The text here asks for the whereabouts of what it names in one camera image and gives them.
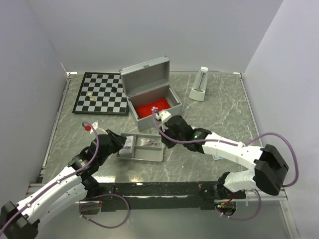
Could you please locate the white gauze pad packet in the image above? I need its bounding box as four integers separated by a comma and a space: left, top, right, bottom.
119, 135, 135, 155

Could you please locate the grey divided plastic tray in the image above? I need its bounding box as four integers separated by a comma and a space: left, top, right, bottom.
116, 133, 164, 162

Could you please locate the clear bag of swabs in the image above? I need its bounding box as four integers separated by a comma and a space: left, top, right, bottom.
141, 138, 160, 147

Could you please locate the red fabric zipper pouch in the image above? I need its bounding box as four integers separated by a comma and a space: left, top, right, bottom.
136, 98, 170, 119

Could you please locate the blue white bandage packet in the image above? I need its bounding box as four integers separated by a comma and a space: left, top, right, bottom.
212, 155, 223, 160

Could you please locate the grey metal first-aid case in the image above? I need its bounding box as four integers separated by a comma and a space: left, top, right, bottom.
119, 56, 183, 131

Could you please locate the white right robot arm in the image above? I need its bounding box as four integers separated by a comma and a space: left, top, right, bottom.
154, 111, 289, 199

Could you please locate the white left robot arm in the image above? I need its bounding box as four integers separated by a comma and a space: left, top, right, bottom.
0, 130, 127, 239

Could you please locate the white metronome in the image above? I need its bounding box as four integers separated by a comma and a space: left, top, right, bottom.
189, 67, 208, 102

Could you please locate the cream chess piece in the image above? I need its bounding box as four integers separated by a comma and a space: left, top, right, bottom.
88, 92, 95, 101

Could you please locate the black and white chessboard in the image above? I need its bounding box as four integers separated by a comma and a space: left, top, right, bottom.
73, 72, 129, 116

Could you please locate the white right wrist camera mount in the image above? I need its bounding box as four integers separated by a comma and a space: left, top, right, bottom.
152, 107, 172, 132

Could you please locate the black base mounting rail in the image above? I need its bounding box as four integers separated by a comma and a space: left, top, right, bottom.
97, 181, 246, 212

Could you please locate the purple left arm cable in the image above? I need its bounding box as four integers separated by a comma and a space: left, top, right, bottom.
0, 121, 130, 235

